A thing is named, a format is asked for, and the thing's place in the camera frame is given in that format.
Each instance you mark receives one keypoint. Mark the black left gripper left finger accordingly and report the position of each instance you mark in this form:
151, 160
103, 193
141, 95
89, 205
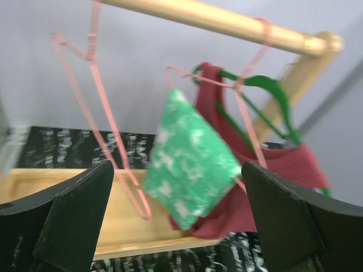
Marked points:
56, 229

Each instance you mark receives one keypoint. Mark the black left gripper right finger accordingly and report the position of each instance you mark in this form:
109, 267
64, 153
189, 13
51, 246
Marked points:
300, 229

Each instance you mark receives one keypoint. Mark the green white patterned trousers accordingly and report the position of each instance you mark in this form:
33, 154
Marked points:
191, 168

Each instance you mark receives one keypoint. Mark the maroon tank top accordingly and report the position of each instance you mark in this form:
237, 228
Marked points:
233, 213

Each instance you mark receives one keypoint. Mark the wooden clothes rack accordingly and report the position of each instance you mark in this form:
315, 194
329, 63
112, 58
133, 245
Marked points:
125, 234

